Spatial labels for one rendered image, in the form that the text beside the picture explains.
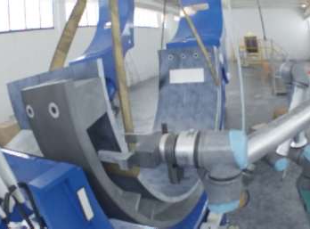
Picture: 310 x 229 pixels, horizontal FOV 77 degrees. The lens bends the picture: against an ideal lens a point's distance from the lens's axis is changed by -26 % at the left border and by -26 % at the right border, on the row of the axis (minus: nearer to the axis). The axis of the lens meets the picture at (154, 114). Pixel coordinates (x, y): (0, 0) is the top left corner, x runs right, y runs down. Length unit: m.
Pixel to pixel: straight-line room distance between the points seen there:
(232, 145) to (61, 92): 0.48
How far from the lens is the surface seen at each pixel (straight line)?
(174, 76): 2.83
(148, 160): 0.58
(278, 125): 0.78
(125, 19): 4.86
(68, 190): 0.75
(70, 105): 0.71
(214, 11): 4.13
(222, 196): 0.60
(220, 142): 0.54
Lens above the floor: 2.39
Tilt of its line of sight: 14 degrees down
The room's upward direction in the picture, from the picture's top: 8 degrees counter-clockwise
